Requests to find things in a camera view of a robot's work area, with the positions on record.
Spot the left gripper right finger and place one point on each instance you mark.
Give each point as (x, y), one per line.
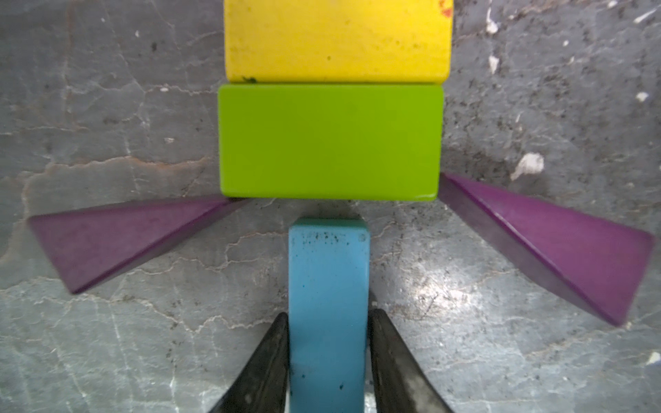
(399, 382)

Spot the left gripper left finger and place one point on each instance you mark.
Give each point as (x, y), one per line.
(262, 384)

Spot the light blue block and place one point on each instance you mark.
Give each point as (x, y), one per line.
(328, 282)

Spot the purple wedge block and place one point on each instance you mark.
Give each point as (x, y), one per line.
(92, 245)
(595, 264)

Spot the green rectangular block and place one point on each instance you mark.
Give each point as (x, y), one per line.
(365, 142)

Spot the yellow rectangular block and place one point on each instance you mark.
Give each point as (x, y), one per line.
(346, 42)

